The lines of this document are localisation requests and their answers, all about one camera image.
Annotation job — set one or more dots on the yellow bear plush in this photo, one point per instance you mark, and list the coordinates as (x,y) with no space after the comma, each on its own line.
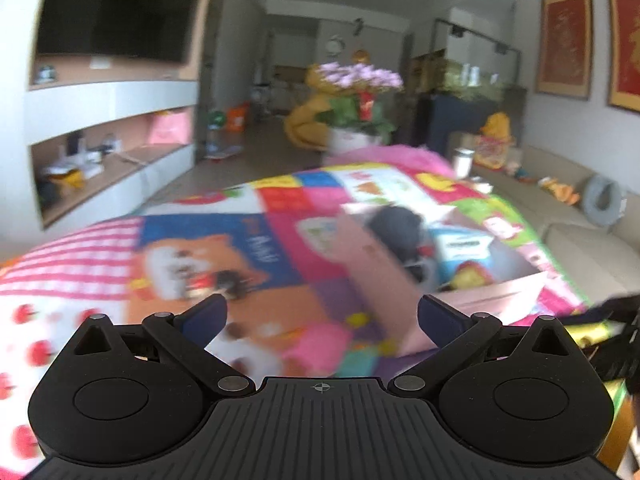
(301,126)

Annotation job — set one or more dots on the beige sofa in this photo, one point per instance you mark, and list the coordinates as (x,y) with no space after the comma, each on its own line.
(600,262)

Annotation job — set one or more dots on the red framed wall picture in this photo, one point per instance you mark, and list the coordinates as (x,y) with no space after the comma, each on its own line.
(565,51)

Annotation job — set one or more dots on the white thermos cup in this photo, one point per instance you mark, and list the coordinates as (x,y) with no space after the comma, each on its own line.
(462,162)

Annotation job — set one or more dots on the orange paper bag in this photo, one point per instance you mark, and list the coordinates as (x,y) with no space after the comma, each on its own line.
(237,118)

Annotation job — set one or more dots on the black plush toy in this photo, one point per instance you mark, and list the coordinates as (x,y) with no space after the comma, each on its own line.
(399,229)

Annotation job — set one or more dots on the pink green plush doll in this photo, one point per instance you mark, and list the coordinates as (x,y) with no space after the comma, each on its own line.
(329,350)

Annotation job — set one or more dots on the dark fish tank cabinet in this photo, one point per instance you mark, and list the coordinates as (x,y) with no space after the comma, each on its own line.
(463,78)

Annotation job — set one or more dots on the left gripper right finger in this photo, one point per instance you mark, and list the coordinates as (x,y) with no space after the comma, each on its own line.
(461,341)

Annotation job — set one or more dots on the black television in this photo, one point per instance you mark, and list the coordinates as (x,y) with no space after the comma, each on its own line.
(158,30)

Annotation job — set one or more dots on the grey neck pillow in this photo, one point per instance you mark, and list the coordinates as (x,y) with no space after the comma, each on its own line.
(603,201)

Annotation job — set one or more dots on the red cartoon gift bag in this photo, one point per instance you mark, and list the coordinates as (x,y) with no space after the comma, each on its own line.
(491,153)

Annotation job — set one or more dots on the colourful cartoon play mat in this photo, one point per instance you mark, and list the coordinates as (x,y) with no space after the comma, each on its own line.
(297,304)

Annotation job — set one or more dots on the pink gift bag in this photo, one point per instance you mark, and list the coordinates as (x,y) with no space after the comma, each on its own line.
(171,127)

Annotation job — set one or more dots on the purple orchid flower pot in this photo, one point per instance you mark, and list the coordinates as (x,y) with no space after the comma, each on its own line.
(356,117)

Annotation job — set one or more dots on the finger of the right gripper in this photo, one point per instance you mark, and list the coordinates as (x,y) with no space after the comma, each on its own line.
(618,309)

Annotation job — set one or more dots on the white wood TV cabinet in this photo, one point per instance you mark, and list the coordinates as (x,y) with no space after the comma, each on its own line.
(124,104)

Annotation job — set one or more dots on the yellow pudding toy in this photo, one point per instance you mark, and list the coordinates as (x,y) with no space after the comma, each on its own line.
(471,274)

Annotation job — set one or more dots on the pink cardboard box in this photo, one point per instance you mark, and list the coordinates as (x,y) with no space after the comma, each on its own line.
(392,293)

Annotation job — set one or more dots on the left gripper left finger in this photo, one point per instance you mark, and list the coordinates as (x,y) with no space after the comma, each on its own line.
(184,337)

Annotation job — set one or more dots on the blue tissue pack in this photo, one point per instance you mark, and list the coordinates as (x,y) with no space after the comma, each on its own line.
(454,245)

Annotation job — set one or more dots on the black hair doll figure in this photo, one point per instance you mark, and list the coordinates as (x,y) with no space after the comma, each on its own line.
(232,284)

